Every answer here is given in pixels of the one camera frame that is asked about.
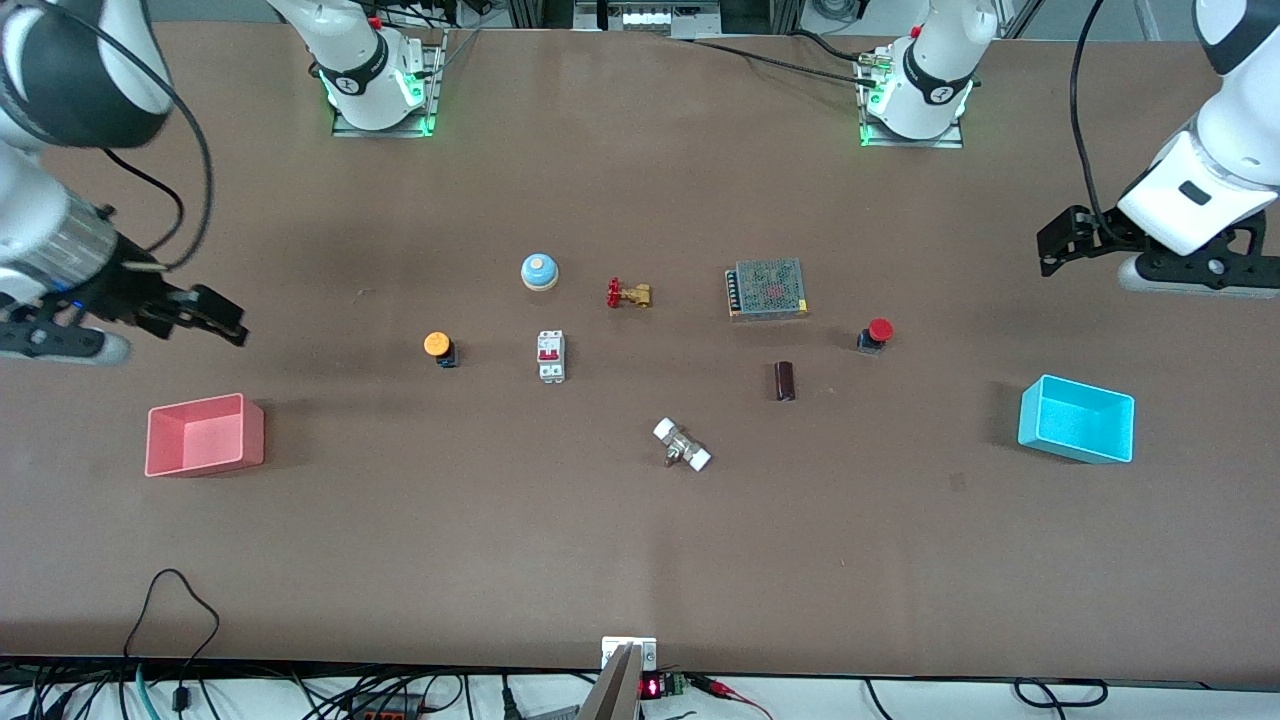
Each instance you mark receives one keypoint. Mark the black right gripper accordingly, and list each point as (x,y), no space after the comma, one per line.
(126,293)

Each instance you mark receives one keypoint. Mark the brown wedge camera mount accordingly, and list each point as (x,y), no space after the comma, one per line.
(612,692)

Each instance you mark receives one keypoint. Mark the yellow push button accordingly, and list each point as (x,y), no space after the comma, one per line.
(438,344)

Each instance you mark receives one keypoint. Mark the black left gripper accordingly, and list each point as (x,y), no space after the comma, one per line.
(1103,232)

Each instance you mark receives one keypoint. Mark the cyan plastic bin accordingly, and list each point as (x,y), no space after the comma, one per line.
(1075,420)

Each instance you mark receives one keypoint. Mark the dark brown small block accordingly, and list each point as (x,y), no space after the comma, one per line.
(785,381)

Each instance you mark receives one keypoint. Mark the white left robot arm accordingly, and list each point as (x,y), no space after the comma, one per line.
(935,75)

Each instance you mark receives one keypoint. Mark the red clip lead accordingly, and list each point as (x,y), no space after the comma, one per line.
(735,692)

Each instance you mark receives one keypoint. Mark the metal mesh power supply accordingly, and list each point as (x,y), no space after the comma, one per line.
(768,288)

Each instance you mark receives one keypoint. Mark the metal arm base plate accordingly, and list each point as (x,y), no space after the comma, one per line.
(950,138)
(432,90)

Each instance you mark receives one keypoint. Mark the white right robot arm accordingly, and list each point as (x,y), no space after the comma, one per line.
(352,50)

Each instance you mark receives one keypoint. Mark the metal fitting with white caps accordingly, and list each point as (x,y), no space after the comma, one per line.
(682,445)

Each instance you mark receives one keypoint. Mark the red push button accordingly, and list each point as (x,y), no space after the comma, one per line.
(880,330)

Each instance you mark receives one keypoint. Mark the white circuit breaker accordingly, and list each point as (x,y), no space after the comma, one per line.
(551,356)

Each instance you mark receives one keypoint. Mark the pink plastic bin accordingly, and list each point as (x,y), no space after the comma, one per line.
(205,440)

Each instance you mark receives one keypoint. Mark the white metal bracket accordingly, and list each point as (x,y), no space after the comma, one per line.
(645,648)

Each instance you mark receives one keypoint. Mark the red digit display module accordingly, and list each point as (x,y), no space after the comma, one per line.
(652,687)

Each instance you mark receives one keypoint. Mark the blue round bell button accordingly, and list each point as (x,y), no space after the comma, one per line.
(539,271)

